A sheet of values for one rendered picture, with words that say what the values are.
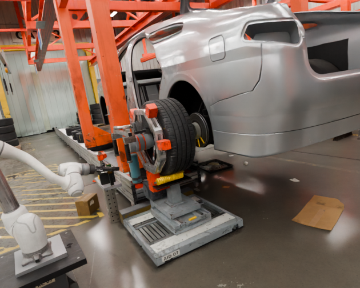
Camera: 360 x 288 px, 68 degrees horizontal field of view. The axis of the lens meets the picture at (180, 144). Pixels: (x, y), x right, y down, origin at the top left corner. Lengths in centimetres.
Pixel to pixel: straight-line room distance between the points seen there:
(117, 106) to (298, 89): 160
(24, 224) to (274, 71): 174
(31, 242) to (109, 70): 153
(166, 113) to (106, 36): 96
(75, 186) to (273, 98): 136
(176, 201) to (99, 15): 178
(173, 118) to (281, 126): 82
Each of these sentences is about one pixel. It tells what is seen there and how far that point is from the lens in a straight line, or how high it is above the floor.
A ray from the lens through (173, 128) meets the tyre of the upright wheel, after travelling 206.
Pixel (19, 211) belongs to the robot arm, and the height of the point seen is 60.
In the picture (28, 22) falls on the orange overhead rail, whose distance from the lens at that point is 828.
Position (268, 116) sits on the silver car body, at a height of 101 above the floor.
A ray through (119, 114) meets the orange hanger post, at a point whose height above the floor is 109.
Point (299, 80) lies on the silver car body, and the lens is 168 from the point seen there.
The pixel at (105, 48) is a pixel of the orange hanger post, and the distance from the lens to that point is 263.
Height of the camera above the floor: 125
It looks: 12 degrees down
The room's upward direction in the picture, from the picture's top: 8 degrees counter-clockwise
